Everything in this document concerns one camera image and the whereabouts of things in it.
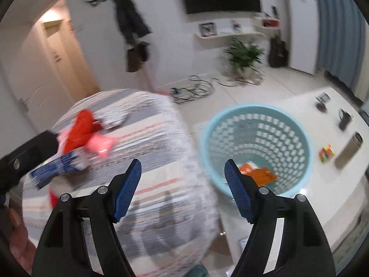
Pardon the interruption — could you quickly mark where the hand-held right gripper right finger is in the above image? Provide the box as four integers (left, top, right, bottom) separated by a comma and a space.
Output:
224, 159, 338, 277

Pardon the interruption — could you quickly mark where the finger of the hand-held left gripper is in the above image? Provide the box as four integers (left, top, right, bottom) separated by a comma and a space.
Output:
29, 131, 60, 171

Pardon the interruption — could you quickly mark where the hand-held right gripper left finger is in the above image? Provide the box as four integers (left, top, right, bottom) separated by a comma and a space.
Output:
31, 159, 142, 277

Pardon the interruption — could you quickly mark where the blue and white wrapper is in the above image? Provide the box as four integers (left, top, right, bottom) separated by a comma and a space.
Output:
29, 150, 90, 189

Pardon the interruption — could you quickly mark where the red cloth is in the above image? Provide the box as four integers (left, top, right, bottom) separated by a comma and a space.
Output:
62, 109, 101, 153

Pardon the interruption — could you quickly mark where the light blue plastic basket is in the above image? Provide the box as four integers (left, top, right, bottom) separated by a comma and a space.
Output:
199, 104, 314, 201

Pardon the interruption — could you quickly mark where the person's left hand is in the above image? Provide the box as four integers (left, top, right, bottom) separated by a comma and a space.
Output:
6, 206, 33, 275

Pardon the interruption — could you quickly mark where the orange cloth in basket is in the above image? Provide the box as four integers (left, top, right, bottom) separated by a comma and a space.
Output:
238, 163, 277, 187

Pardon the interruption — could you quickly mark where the striped woven blanket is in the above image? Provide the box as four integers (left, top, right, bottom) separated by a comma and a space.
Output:
21, 88, 222, 277

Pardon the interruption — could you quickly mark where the pink plastic wrapper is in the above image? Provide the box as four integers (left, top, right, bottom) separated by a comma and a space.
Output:
86, 134, 119, 160

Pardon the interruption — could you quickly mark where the white room door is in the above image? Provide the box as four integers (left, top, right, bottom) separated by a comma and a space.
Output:
3, 20, 78, 139

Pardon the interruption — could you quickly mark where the white cloth on bed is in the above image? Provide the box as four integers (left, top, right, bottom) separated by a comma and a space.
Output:
99, 108, 130, 129

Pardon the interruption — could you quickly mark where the white coffee table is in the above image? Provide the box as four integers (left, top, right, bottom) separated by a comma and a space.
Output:
225, 85, 369, 254

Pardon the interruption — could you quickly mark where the colourful puzzle cube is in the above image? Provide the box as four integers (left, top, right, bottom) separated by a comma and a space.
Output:
318, 144, 335, 164

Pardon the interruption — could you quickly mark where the metal thermos bottle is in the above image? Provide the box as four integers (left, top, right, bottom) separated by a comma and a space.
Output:
334, 132, 364, 170

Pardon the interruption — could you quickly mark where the pink coat rack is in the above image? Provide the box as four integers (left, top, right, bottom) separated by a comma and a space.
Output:
110, 0, 170, 96

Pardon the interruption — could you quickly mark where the black phone stand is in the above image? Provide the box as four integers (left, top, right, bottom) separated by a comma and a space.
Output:
315, 92, 330, 112

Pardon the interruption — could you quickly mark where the brown hanging bag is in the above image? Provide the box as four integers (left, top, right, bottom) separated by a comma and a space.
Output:
126, 42, 150, 72

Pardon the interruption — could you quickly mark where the black mug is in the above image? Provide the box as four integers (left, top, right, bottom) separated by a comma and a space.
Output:
338, 108, 353, 131

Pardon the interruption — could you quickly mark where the green potted plant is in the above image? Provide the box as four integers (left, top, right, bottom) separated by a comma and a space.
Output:
223, 37, 264, 77

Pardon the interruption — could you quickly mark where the black acoustic guitar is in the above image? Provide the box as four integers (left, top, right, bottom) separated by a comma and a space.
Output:
268, 35, 289, 67

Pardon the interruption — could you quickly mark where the black hanging coat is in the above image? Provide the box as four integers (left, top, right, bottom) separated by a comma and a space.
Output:
111, 0, 152, 44

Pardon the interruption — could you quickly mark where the white standing air conditioner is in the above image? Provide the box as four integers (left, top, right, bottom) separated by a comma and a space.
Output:
287, 0, 320, 74

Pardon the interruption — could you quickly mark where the white cubby with red inside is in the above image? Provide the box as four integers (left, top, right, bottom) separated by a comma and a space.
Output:
254, 16, 281, 29

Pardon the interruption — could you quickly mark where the blue curtain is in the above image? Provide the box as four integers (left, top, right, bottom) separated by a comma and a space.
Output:
313, 0, 369, 93

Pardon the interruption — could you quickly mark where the black floor cable bundle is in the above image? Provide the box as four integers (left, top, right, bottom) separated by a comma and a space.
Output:
170, 75, 214, 104

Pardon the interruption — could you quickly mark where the white curved wall shelf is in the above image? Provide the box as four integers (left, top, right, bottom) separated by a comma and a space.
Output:
194, 30, 266, 42

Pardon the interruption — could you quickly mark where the black picture frame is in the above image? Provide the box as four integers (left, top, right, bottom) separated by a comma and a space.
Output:
199, 22, 217, 37

